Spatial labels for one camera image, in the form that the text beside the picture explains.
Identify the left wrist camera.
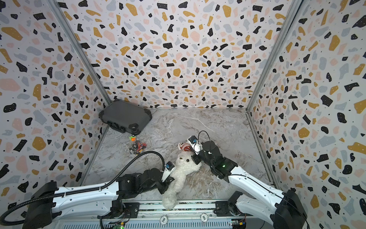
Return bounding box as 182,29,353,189
162,161,175,182

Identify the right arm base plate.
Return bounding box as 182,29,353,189
213,191,246,217

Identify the red white striped sweater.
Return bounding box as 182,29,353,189
178,142,193,152

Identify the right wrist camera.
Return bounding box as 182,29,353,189
187,135,202,155

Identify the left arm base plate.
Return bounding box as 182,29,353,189
97,201,140,219

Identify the clear bag of small toys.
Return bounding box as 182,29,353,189
129,135,147,155

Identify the black corrugated cable hose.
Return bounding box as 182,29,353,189
0,150,166,226

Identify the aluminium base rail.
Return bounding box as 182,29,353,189
49,200,275,229

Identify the white teddy bear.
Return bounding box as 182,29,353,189
162,151,202,210

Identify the dark grey hard case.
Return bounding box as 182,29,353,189
99,99,152,135

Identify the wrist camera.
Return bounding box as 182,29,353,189
162,161,175,182
187,135,202,155

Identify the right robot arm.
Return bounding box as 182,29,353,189
187,135,309,229

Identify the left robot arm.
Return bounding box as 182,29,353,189
22,165,175,229

